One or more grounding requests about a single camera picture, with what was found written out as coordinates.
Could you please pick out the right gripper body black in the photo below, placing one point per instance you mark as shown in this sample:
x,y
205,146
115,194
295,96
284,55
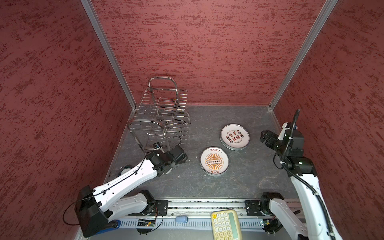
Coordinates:
x,y
272,141

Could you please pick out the white plate red pattern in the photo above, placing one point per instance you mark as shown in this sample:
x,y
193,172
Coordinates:
x,y
234,137

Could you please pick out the stainless steel dish rack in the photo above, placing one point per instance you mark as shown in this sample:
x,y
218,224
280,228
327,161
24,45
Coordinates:
x,y
161,116

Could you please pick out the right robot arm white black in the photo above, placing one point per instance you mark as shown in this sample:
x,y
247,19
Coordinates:
x,y
288,146

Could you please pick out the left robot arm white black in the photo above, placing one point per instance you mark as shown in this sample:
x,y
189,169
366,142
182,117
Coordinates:
x,y
99,208

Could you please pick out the round gauge on table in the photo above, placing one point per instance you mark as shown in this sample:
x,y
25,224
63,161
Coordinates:
x,y
124,170

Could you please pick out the light blue eraser block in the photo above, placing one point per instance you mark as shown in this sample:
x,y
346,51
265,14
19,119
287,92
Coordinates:
x,y
181,219

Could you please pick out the left small circuit board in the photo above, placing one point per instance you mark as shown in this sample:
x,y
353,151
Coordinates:
x,y
146,223

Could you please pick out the small circuit board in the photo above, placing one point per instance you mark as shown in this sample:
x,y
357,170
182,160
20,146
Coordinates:
x,y
146,223
272,226

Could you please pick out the yellow calculator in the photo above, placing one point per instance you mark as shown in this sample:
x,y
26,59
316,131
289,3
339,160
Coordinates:
x,y
226,225

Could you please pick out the right small circuit board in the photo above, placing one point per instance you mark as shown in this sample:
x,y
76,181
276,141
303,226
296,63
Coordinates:
x,y
272,226

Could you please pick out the blue black tool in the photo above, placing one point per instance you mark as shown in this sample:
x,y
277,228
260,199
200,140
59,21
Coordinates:
x,y
113,225

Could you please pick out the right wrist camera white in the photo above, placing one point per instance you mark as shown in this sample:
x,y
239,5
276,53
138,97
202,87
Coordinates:
x,y
285,127

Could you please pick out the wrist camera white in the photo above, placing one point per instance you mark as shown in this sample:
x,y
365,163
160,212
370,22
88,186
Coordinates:
x,y
157,146
285,127

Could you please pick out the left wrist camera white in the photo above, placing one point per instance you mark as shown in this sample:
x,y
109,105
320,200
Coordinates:
x,y
157,146

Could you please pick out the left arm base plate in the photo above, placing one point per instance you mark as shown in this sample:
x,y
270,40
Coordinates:
x,y
158,207

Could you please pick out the aluminium rail frame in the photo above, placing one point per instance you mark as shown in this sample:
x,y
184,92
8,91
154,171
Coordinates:
x,y
204,207

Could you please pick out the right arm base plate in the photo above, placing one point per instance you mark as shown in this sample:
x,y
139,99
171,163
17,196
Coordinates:
x,y
253,208

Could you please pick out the right corner aluminium post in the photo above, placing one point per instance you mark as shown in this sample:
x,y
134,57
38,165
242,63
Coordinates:
x,y
317,26

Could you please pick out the corner aluminium post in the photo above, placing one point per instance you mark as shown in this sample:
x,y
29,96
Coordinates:
x,y
317,26
92,15

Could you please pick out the left corner aluminium post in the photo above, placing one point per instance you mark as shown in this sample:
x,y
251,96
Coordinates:
x,y
92,15

